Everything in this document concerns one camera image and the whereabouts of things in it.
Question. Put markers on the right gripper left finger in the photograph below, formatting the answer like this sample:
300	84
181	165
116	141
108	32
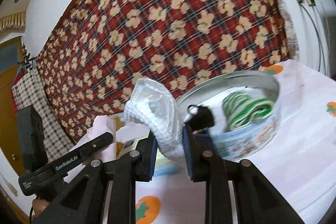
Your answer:
97	186

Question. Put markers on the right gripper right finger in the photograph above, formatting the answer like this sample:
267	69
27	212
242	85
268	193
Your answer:
234	188

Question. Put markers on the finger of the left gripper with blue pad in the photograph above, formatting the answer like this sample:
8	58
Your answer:
74	158

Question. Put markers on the green striped sock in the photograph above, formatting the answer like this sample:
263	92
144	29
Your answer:
241	109

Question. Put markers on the white glove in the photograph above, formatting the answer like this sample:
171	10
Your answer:
101	125

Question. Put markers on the black fuzzy cloth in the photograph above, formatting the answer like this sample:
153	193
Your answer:
201	117

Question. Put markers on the round metal tin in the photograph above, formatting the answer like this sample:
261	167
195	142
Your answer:
237	144

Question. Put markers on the yellow tissue pack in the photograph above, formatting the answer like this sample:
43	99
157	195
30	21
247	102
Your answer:
152	162

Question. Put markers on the checkered hanging cloth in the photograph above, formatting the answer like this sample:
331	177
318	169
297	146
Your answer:
30	91

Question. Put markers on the red plaid bear blanket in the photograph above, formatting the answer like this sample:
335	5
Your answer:
100	48

